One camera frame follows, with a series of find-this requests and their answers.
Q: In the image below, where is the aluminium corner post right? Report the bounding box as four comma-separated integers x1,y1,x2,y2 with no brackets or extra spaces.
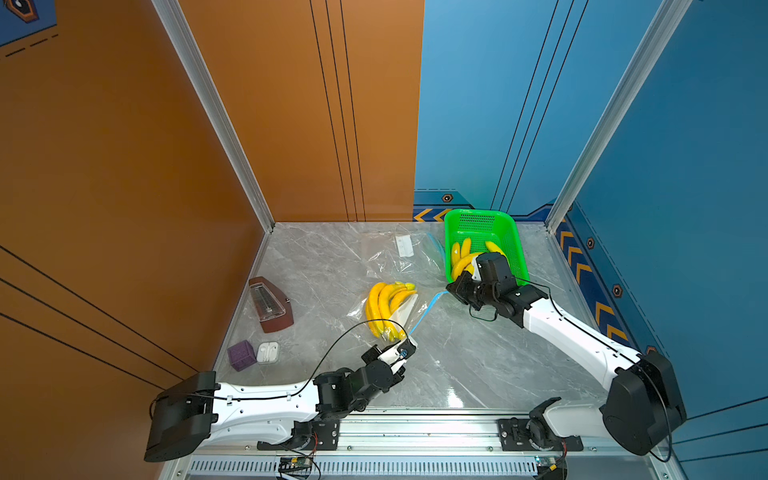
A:
544,0,692,234

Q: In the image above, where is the green circuit board right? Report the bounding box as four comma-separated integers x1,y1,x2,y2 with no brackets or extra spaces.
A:
534,456,568,480

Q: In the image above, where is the clear zip bag with bananas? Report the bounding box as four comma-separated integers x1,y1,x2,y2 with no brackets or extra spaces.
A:
361,232,445,285

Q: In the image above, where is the green circuit board left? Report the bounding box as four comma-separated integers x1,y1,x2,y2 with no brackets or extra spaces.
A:
277,456,314,478

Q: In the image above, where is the green circuit board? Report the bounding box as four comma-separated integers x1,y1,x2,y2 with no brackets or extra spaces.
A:
534,456,568,480
277,456,314,478

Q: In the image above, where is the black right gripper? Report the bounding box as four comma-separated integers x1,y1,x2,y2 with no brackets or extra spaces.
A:
442,270,498,310

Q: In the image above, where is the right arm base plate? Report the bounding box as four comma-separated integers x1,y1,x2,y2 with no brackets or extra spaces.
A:
496,417,584,453

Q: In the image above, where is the aluminium front rail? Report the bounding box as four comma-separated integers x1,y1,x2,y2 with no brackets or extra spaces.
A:
155,407,688,480

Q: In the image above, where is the white earbuds case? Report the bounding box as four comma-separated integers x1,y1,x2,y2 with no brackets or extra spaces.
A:
256,342,280,364

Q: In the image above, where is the aluminium corner post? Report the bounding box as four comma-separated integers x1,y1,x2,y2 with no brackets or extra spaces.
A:
544,0,692,234
151,0,275,235

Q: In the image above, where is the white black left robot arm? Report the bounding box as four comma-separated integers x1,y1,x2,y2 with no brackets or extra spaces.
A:
144,338,417,463

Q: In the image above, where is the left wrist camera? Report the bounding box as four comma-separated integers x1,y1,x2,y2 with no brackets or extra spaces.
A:
380,337,418,366

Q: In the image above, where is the purple small basket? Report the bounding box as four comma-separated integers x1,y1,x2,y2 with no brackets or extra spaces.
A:
227,340,257,372

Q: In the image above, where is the yellow plastic banana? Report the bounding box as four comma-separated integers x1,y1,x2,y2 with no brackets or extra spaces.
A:
450,238,478,280

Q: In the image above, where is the aluminium corner post left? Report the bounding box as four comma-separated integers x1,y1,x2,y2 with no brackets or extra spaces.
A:
151,0,275,235

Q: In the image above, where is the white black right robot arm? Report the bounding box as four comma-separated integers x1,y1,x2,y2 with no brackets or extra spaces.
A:
446,253,688,456

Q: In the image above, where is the green plastic perforated basket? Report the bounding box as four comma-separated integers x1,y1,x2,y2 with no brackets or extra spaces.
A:
443,209,530,283

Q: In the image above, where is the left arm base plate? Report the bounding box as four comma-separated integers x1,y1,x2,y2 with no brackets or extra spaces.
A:
257,420,340,451

